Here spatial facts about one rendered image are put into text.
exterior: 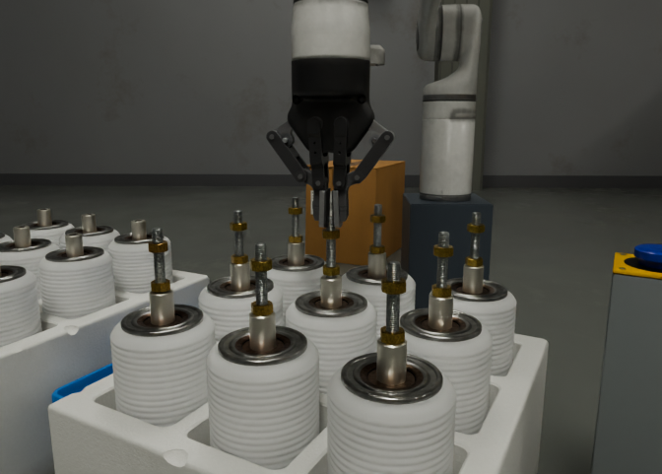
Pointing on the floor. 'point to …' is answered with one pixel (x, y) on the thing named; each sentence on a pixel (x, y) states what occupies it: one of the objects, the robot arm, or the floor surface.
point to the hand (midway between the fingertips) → (330, 207)
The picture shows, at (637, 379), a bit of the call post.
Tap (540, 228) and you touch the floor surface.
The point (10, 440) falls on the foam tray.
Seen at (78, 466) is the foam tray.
